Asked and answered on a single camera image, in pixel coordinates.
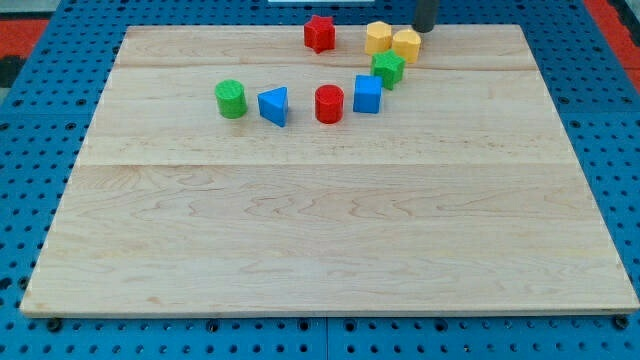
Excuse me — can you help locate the green star block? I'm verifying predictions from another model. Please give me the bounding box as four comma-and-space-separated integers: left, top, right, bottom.
370, 49, 406, 90

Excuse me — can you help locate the red star block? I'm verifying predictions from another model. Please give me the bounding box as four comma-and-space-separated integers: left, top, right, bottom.
303, 15, 336, 54

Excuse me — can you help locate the yellow hexagon block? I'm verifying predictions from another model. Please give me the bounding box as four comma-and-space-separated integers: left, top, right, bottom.
364, 21, 392, 55

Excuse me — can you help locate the red cylinder block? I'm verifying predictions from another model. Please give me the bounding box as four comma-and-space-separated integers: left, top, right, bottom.
314, 84, 344, 124

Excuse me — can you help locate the blue triangle block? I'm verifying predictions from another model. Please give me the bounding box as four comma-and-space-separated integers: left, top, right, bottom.
257, 87, 288, 127

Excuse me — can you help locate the light wooden board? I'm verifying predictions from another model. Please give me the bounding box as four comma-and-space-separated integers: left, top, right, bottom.
21, 25, 639, 318

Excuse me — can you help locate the blue cube block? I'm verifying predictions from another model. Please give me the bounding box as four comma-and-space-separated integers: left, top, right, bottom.
353, 75, 382, 114

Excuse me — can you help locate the green cylinder block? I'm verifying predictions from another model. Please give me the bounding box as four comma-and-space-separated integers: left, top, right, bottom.
214, 79, 248, 119

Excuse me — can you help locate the yellow heart block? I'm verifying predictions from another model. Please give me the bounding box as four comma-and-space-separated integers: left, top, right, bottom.
391, 29, 422, 63

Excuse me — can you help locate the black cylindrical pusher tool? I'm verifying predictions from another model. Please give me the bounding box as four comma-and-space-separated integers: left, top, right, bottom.
412, 0, 440, 33

